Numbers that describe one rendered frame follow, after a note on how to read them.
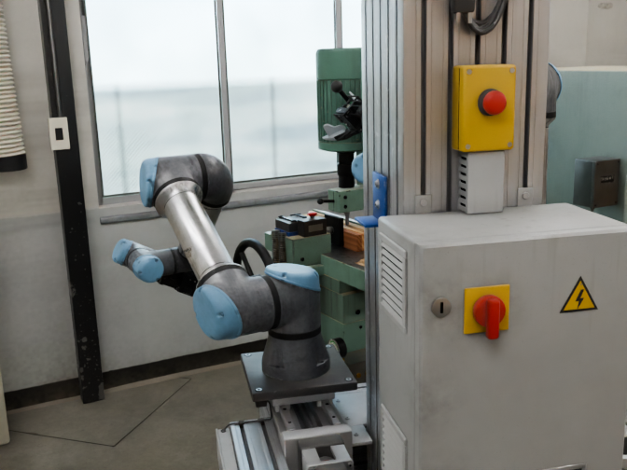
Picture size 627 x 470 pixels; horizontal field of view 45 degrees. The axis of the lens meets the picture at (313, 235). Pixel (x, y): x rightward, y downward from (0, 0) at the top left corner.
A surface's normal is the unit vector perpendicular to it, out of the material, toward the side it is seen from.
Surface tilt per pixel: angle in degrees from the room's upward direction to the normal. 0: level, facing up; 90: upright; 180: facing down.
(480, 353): 90
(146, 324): 90
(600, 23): 90
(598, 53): 90
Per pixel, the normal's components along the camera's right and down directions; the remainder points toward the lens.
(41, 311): 0.45, 0.20
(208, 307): -0.80, 0.24
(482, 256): 0.20, 0.22
